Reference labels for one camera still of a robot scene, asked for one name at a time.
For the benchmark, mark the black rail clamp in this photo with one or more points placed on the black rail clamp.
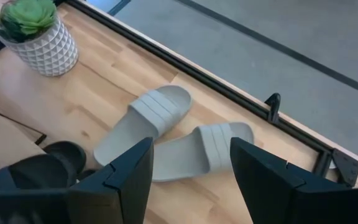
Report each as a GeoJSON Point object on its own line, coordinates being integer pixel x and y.
{"type": "Point", "coordinates": [273, 107]}

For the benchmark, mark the wooden shelf with black legs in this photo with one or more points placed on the wooden shelf with black legs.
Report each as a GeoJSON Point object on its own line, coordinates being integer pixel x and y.
{"type": "Point", "coordinates": [5, 146]}

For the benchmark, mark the black aluminium table frame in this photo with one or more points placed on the black aluminium table frame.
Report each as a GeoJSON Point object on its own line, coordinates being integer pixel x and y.
{"type": "Point", "coordinates": [197, 74]}

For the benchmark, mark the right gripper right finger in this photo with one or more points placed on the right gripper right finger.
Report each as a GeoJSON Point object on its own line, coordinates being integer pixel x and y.
{"type": "Point", "coordinates": [266, 193]}

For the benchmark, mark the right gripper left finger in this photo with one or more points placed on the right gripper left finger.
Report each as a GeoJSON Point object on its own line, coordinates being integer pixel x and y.
{"type": "Point", "coordinates": [120, 193]}

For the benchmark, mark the green succulent in white pot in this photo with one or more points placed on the green succulent in white pot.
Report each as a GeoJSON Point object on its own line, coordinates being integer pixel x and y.
{"type": "Point", "coordinates": [48, 53]}

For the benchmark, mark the black slide sandal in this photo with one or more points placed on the black slide sandal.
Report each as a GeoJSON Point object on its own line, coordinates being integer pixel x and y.
{"type": "Point", "coordinates": [51, 161]}

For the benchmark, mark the grey slide sandal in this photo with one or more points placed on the grey slide sandal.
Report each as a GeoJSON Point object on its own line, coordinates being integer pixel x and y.
{"type": "Point", "coordinates": [191, 155]}
{"type": "Point", "coordinates": [154, 112]}

